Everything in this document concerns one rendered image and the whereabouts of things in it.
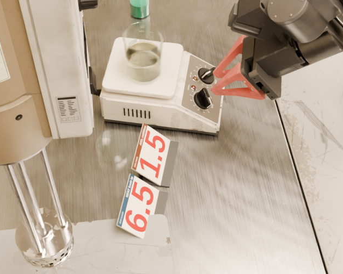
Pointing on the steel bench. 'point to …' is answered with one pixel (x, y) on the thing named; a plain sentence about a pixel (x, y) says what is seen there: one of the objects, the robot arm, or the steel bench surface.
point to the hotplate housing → (157, 109)
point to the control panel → (212, 114)
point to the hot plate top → (127, 86)
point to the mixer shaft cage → (41, 222)
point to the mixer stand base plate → (93, 250)
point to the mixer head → (37, 76)
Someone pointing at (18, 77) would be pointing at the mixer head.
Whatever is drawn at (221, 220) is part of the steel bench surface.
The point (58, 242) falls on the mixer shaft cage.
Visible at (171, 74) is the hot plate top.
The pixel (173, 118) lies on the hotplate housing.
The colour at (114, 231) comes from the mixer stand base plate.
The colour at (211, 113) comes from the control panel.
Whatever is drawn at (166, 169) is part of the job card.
